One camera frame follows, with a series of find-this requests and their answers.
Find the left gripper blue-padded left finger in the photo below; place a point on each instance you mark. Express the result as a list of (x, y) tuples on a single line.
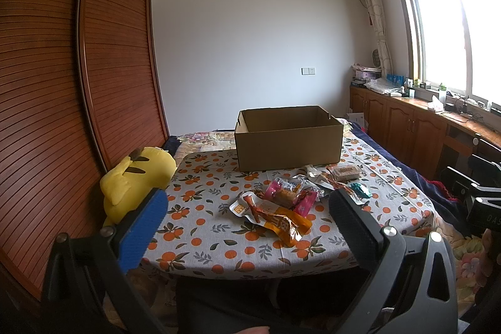
[(138, 227)]

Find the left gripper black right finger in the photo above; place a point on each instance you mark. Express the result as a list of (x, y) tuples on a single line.
[(359, 229)]

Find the teal foil candy packet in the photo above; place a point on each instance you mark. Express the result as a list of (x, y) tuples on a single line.
[(361, 191)]

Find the clear tray brown snack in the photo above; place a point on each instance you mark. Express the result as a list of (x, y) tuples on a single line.
[(344, 172)]

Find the silver foil snack pouch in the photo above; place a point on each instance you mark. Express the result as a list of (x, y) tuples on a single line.
[(308, 178)]

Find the pink pastry snack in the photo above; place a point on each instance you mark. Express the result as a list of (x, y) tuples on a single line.
[(297, 194)]

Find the orange white snack packet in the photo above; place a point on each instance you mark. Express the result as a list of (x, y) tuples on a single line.
[(289, 226)]

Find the orange-print white tablecloth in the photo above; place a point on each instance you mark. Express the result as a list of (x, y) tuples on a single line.
[(218, 225)]

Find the wooden window-side cabinet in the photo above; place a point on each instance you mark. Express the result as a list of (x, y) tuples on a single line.
[(423, 140)]

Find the yellow plush toy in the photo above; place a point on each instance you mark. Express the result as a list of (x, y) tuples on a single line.
[(126, 185)]

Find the clutter on cabinet top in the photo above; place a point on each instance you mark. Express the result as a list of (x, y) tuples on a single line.
[(399, 86)]

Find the brown cardboard box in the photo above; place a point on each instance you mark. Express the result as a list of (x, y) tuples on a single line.
[(288, 137)]

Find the wooden slatted wardrobe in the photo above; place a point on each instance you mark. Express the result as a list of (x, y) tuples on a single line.
[(79, 91)]

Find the patterned window curtain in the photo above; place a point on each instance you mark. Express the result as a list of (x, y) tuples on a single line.
[(377, 16)]

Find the white wall switch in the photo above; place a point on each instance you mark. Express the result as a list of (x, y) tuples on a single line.
[(308, 71)]

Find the window with white frame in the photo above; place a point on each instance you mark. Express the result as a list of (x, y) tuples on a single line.
[(456, 46)]

